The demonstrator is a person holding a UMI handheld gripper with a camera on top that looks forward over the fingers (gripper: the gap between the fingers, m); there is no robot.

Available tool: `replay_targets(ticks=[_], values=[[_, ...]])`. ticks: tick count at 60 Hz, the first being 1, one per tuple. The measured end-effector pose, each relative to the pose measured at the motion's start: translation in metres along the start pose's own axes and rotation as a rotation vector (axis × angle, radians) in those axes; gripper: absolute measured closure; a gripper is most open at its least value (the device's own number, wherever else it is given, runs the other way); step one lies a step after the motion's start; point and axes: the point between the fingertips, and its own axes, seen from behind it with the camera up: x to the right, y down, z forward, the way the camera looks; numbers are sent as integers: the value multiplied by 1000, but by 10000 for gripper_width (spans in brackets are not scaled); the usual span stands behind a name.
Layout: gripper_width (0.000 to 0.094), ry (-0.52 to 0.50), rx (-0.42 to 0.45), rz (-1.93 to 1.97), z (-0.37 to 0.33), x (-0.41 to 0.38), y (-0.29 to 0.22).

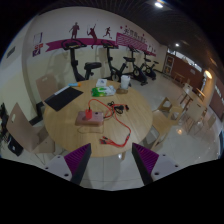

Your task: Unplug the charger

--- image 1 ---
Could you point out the green wet wipes pack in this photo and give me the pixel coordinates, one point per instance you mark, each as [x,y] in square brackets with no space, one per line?
[103,91]

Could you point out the white paper cup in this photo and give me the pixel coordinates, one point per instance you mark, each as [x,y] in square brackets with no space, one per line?
[125,80]

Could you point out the wooden chair back left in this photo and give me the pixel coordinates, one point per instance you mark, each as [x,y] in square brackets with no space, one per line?
[47,86]

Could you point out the black exercise bike middle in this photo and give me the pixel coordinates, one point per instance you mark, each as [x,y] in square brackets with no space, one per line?
[115,74]

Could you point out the pink power bank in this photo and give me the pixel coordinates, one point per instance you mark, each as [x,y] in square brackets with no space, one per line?
[96,119]

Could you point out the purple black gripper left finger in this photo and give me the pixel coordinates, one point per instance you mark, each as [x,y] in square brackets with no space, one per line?
[77,162]

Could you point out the wooden table far right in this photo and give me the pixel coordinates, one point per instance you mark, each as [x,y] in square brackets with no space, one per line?
[189,96]

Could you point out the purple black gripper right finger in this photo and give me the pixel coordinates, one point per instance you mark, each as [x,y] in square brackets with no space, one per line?
[145,160]

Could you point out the black laptop sleeve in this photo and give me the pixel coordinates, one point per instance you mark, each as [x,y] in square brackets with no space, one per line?
[59,100]

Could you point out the red charger plug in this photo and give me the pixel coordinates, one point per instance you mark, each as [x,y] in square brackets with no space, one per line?
[88,114]

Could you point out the black exercise bike right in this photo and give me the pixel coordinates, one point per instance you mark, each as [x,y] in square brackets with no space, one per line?
[148,70]

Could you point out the white tissue box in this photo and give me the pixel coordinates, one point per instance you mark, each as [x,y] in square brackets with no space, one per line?
[101,83]

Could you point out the blue orange marker pen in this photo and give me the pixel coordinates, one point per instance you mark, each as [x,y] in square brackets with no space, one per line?
[74,84]

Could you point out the round wooden table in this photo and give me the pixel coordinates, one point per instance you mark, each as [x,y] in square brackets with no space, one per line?
[112,137]

